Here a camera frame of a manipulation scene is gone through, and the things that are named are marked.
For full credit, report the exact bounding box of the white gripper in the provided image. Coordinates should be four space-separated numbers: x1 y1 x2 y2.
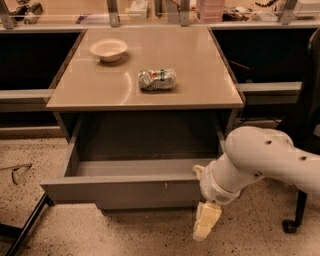
192 160 240 241

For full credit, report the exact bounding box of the grey top drawer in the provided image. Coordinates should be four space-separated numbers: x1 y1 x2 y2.
41 111 223 211

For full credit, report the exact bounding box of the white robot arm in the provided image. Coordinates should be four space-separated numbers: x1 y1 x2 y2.
193 126 320 241

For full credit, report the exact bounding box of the grey drawer cabinet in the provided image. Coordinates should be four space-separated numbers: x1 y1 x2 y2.
41 27 243 211

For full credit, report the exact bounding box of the black office chair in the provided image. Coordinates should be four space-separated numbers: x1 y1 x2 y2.
276 28 320 234

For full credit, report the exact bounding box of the crushed silver can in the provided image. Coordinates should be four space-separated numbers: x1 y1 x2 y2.
138 69 176 91

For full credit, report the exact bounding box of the white bowl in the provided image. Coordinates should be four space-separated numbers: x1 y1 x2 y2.
89 38 128 62

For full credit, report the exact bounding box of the pink plastic container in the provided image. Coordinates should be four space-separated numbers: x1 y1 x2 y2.
196 0 225 23

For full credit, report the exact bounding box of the black chair base leg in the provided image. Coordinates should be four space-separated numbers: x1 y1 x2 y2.
0 193 54 256

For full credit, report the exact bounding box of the thin cable on floor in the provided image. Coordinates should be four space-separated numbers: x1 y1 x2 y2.
0 162 33 186

